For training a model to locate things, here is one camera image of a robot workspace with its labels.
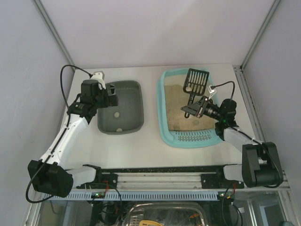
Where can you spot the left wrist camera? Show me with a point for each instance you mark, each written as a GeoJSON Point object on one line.
{"type": "Point", "coordinates": [99, 76]}

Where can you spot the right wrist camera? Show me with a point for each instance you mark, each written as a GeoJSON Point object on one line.
{"type": "Point", "coordinates": [211, 90]}

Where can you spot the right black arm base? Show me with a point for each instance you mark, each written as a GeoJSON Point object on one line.
{"type": "Point", "coordinates": [217, 180]}

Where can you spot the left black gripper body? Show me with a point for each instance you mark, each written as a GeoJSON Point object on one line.
{"type": "Point", "coordinates": [112, 94]}

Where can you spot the teal litter box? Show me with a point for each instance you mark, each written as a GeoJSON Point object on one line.
{"type": "Point", "coordinates": [170, 99]}

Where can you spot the black litter scoop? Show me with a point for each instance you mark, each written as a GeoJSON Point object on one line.
{"type": "Point", "coordinates": [197, 80]}

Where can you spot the yellow plastic object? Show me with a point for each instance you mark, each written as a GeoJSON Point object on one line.
{"type": "Point", "coordinates": [149, 223]}

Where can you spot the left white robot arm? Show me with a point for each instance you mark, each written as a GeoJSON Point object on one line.
{"type": "Point", "coordinates": [49, 174]}

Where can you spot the grey plastic bin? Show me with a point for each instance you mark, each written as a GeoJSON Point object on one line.
{"type": "Point", "coordinates": [130, 108]}

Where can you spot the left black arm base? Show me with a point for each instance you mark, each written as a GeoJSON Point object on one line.
{"type": "Point", "coordinates": [100, 177]}

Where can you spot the metal wire basket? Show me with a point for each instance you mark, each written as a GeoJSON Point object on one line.
{"type": "Point", "coordinates": [167, 214]}

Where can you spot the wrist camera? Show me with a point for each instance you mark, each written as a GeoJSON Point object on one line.
{"type": "Point", "coordinates": [99, 76]}
{"type": "Point", "coordinates": [211, 90]}

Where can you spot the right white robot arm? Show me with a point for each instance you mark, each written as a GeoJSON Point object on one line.
{"type": "Point", "coordinates": [260, 164]}

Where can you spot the perforated cable tray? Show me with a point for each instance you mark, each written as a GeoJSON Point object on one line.
{"type": "Point", "coordinates": [145, 196]}

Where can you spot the aluminium mounting rail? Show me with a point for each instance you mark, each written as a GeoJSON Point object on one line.
{"type": "Point", "coordinates": [164, 181]}

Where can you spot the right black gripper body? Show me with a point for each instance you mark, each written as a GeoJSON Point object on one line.
{"type": "Point", "coordinates": [200, 108]}

